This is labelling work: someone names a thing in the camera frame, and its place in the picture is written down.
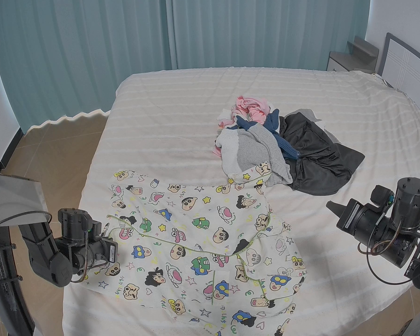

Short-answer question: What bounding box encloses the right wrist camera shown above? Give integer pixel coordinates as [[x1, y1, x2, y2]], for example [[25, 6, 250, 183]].
[[370, 185, 394, 211]]

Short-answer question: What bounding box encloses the black cable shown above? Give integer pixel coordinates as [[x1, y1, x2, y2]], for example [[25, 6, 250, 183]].
[[358, 242, 420, 286], [0, 211, 53, 238]]

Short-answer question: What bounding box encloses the white printed pyjama top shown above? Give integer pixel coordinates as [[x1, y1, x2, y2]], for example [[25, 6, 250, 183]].
[[80, 160, 307, 336]]

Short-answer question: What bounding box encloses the pile of clothes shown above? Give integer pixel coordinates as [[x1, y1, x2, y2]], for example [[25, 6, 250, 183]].
[[213, 95, 366, 197]]

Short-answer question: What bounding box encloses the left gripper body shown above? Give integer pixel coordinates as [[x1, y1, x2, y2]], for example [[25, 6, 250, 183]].
[[75, 237, 119, 270]]

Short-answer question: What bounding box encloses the blue-green curtain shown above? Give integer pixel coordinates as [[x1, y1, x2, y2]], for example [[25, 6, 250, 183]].
[[164, 0, 371, 73], [0, 0, 178, 133]]

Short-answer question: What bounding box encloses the grey white bedside table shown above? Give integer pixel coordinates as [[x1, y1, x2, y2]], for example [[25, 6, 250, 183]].
[[327, 35, 380, 73]]

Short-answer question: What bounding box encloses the bed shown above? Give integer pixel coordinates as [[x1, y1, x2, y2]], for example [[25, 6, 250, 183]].
[[61, 32, 420, 336]]

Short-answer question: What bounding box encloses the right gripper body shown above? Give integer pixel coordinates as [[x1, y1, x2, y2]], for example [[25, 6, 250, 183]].
[[337, 198, 409, 269]]

